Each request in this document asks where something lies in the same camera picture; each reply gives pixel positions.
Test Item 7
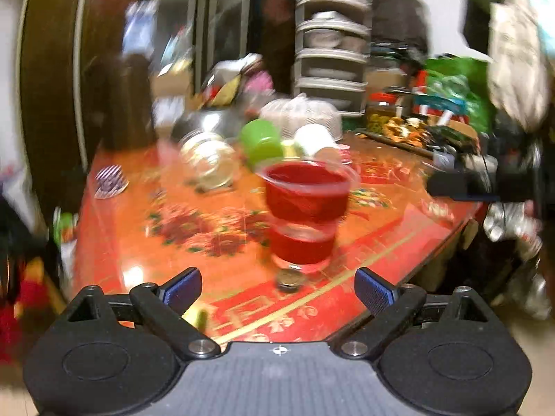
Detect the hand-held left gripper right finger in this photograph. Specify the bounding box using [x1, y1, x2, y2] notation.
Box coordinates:
[332, 267, 499, 360]

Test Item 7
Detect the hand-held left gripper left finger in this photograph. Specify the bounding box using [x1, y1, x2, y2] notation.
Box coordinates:
[65, 267, 222, 360]

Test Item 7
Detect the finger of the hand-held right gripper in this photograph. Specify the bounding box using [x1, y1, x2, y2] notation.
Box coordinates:
[427, 168, 483, 202]

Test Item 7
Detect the clear plastic cup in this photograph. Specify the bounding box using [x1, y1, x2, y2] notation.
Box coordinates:
[256, 160, 361, 275]

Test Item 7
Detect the white paper cup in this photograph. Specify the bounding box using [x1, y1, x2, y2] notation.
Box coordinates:
[294, 124, 343, 163]

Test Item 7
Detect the green plastic cup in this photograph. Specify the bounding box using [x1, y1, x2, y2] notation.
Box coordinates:
[239, 118, 284, 167]

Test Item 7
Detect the tray of snacks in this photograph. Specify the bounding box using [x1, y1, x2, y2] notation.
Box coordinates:
[358, 115, 480, 159]

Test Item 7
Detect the metal bottle cap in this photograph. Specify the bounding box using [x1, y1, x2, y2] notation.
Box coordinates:
[277, 269, 304, 293]

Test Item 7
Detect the green plastic bag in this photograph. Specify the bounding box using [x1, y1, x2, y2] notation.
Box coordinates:
[422, 55, 495, 133]

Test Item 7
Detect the red-lidded pickle jar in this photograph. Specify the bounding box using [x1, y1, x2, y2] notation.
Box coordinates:
[365, 91, 399, 133]

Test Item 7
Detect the beige cloth bag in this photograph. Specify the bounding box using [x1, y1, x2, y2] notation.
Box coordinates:
[488, 0, 553, 131]

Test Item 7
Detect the clear glass jar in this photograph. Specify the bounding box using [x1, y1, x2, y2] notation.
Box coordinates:
[179, 132, 241, 190]

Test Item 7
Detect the small striped dish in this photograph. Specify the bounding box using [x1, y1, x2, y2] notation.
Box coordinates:
[93, 165, 130, 200]

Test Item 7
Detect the white mesh food cover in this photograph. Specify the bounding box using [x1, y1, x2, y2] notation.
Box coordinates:
[259, 94, 343, 139]

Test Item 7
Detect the steel bowl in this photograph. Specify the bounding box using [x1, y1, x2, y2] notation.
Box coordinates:
[171, 108, 256, 144]

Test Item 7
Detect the black bag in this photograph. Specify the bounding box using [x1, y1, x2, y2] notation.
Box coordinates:
[370, 0, 432, 57]

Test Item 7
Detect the grey plastic drawer rack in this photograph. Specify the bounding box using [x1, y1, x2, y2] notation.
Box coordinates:
[294, 0, 374, 118]

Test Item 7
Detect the dark brown jug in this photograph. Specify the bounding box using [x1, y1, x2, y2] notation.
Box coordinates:
[102, 54, 157, 151]

